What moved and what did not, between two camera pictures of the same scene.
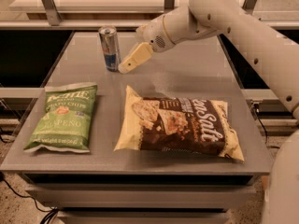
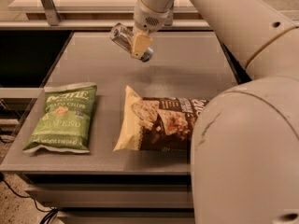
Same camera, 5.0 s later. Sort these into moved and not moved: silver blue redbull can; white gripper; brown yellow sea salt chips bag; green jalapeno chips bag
Moved: white gripper; silver blue redbull can
Not moved: green jalapeno chips bag; brown yellow sea salt chips bag
